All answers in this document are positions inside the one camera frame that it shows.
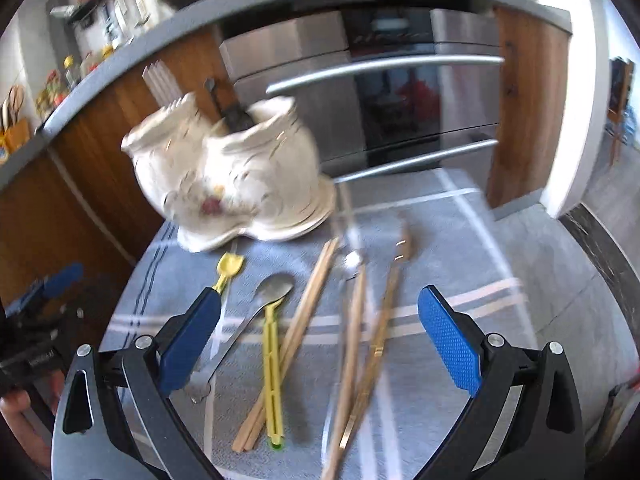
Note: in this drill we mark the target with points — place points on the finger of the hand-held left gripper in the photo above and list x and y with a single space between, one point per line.
65 275

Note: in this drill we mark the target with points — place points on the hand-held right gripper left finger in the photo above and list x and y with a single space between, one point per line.
192 335

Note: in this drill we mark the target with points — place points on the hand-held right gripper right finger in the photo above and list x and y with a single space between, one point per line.
450 340

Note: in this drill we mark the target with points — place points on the small yellow plastic spoon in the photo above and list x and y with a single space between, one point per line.
230 265

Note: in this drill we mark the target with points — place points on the golden long utensil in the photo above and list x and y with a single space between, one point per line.
395 280

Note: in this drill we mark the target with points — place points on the metal spoon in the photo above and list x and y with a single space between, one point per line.
274 287

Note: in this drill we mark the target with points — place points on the wooden chopstick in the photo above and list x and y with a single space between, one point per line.
312 310

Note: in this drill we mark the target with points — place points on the wooden chopsticks pair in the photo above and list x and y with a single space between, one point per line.
320 280

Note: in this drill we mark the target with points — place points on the white ceramic utensil holder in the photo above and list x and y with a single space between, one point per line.
240 175

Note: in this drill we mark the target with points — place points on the person's left hand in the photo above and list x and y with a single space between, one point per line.
15 402

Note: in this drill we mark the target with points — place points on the grey striped table cloth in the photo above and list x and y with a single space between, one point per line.
440 270

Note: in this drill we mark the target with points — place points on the clear plastic spoon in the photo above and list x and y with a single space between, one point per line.
352 260

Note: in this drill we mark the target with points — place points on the wooden base cabinet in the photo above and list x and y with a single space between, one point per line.
100 135

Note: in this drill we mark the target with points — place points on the wooden knife block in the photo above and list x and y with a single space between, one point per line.
17 135

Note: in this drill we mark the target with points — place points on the group of sauce bottles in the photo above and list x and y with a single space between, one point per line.
50 92

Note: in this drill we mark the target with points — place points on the yellow cap bottle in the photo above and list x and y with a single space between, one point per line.
72 72

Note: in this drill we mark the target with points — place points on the stainless steel built-in oven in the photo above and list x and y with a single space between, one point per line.
400 110

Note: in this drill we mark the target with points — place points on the wooden cabinet door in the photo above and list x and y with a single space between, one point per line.
530 110

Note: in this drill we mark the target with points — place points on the grey speckled countertop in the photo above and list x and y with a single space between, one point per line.
300 0

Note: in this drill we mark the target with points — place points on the black wall shelf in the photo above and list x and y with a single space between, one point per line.
100 2

